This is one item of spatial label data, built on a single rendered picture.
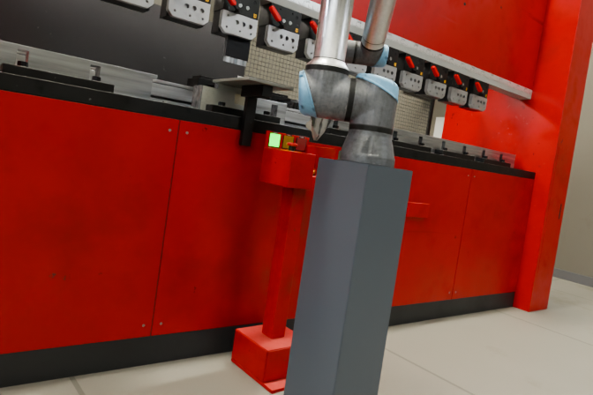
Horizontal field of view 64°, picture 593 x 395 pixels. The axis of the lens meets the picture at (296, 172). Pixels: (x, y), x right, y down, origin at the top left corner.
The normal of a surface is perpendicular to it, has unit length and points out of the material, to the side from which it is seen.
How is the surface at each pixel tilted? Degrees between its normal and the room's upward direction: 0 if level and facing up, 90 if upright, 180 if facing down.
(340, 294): 90
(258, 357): 90
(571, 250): 90
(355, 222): 90
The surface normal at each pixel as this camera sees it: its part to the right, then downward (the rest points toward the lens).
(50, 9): 0.59, 0.12
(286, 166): -0.76, -0.08
